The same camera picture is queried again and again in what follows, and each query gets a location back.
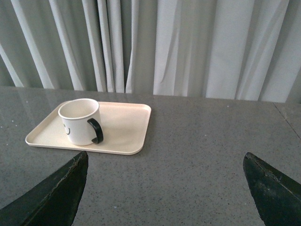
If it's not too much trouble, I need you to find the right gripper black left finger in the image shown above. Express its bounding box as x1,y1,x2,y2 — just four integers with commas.
0,151,88,226

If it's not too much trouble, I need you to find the cream rectangular tray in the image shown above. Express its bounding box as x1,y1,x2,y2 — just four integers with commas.
25,102,151,155

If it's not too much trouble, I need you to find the grey pleated curtain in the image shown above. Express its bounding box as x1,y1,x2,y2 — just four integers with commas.
0,0,301,103

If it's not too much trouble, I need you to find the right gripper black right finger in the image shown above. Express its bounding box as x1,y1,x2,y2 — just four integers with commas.
243,152,301,226

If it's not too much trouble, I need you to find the white smiley mug black handle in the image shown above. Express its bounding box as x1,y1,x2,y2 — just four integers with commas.
58,98,104,146

